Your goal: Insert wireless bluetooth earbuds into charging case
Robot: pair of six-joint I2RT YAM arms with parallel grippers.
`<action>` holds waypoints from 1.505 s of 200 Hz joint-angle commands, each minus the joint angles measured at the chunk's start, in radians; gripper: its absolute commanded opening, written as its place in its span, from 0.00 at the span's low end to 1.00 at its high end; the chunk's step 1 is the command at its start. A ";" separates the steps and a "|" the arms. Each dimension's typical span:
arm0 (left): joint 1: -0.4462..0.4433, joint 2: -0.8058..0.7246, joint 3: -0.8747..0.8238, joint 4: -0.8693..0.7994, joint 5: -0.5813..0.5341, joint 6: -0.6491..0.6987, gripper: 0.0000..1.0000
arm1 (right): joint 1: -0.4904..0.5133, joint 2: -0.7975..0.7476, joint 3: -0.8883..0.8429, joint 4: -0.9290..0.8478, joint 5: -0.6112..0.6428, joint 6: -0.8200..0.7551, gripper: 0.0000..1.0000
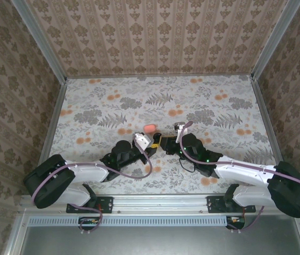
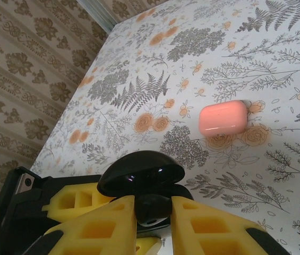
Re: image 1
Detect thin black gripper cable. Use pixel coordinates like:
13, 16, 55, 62
179, 158, 196, 173

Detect aluminium front frame rail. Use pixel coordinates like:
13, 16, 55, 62
19, 193, 300, 213

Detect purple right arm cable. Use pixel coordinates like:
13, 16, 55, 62
178, 121, 300, 234

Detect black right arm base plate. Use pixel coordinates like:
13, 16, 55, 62
207, 195, 256, 214

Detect aluminium table side rail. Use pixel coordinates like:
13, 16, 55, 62
250, 76, 286, 165
30, 79, 68, 194

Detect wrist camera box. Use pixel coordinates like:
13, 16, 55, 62
174, 122, 186, 143
133, 133, 151, 150

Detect aluminium frame post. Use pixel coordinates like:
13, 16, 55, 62
11, 0, 67, 83
251, 0, 300, 80

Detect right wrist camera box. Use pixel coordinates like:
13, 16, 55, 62
174, 122, 186, 143

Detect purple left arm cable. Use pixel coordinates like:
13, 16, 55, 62
31, 138, 153, 236

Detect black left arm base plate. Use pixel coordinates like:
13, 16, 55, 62
66, 195, 113, 214

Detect grey slotted cable duct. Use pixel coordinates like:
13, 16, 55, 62
29, 215, 227, 227

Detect black connector board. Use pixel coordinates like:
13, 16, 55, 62
78, 216, 100, 231
226, 216, 246, 230

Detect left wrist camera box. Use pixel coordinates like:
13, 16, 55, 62
133, 133, 151, 150

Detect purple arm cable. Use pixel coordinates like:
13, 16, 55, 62
31, 138, 153, 236
178, 121, 300, 234

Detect grey metal sheet panel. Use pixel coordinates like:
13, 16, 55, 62
19, 225, 300, 255

